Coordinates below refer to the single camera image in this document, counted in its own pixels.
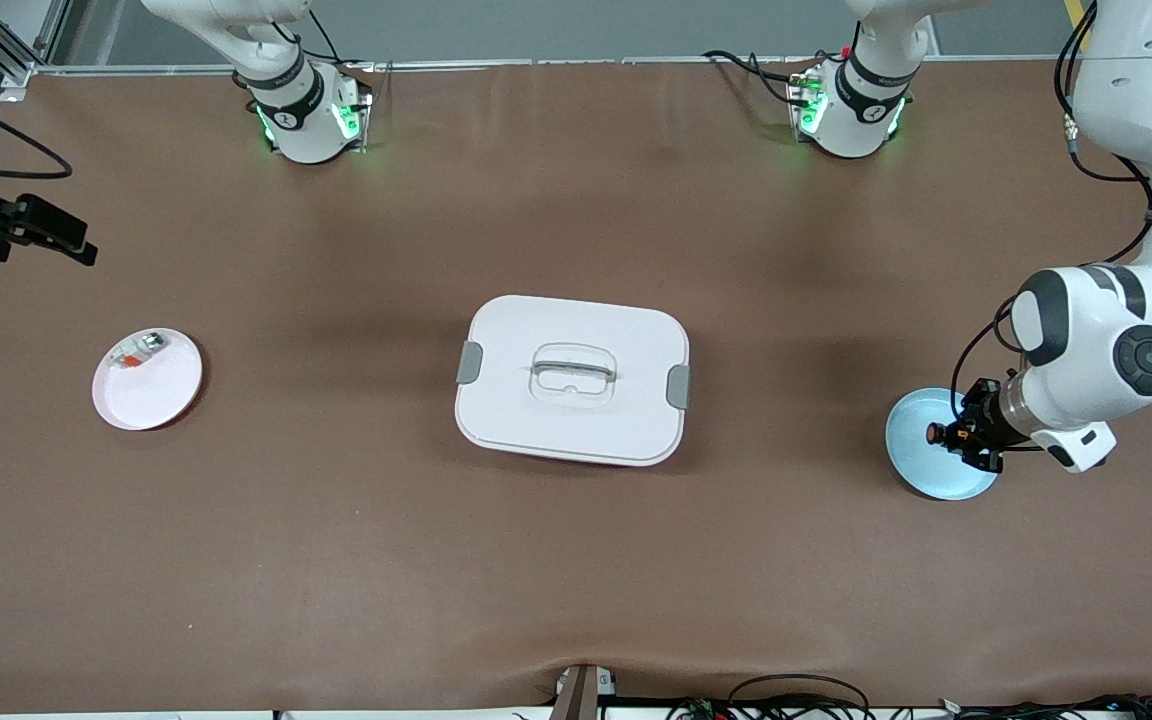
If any white lidded storage box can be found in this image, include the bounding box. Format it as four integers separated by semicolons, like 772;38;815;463
454;295;691;468

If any light blue round plate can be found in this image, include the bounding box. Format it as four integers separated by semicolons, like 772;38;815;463
885;388;1002;501

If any small white red packet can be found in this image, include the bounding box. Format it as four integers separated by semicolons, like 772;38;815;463
108;333;169;369

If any pink round plate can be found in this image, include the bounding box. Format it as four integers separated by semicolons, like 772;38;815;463
92;327;204;432

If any brown table mat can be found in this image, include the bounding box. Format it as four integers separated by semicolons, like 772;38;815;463
0;55;1152;713

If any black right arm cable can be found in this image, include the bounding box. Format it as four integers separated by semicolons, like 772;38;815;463
0;80;73;181

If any aluminium frame post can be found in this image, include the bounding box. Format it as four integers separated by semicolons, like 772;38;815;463
0;0;72;103

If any black cable bundle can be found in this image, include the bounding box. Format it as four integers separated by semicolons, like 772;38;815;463
666;690;1152;720

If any black looped cable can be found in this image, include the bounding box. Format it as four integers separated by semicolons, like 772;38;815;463
726;673;872;720

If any translucent box lid handle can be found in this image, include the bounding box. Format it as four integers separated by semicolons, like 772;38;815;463
531;343;620;410

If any black base power cable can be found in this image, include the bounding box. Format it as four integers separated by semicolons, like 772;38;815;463
701;48;807;106

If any brown camera mount post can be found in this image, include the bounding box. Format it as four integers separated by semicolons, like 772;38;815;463
549;663;619;720

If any metal table edge rail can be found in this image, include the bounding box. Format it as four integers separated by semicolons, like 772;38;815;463
31;55;1082;77

